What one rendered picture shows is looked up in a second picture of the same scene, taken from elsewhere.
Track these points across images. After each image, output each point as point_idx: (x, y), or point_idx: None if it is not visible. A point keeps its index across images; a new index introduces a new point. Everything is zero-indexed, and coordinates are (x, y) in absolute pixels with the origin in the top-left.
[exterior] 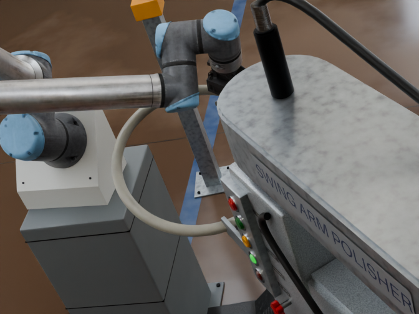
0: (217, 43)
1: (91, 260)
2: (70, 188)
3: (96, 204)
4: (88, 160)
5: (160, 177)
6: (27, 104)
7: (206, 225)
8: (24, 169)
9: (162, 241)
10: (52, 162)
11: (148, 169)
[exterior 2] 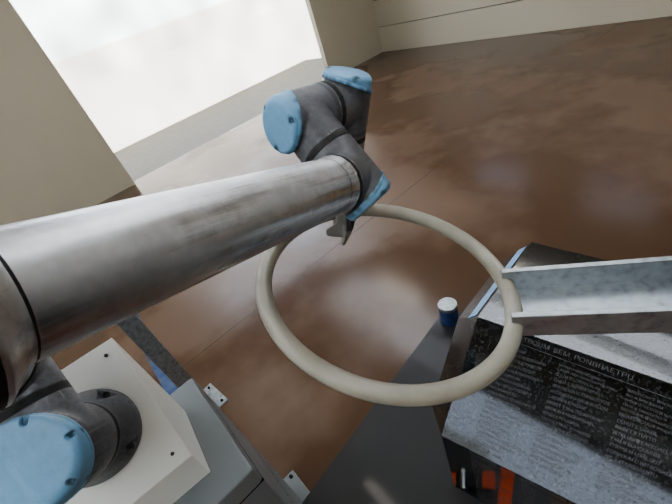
0: (361, 100)
1: None
2: (147, 492)
3: (193, 484)
4: (154, 432)
5: (217, 406)
6: (155, 259)
7: (507, 340)
8: None
9: (265, 468)
10: (100, 476)
11: (210, 401)
